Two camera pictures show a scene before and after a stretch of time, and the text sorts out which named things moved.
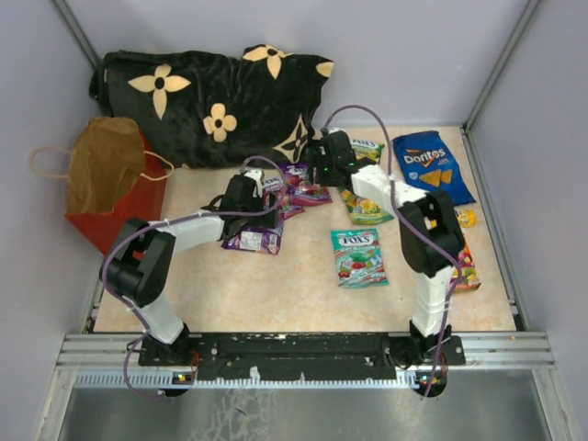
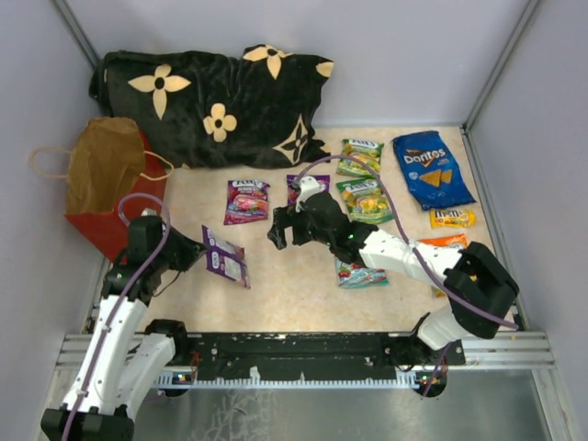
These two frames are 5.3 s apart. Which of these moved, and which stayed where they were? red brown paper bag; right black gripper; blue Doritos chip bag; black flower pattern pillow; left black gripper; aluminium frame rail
Moved: right black gripper; left black gripper
Stayed: blue Doritos chip bag; black flower pattern pillow; red brown paper bag; aluminium frame rail
